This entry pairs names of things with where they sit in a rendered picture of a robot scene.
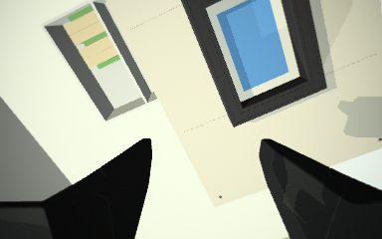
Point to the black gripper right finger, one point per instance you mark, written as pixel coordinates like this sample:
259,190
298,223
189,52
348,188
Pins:
318,202

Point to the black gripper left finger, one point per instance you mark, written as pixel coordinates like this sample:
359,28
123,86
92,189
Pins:
106,204

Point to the beige wall panel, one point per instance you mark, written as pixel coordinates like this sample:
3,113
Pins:
331,126

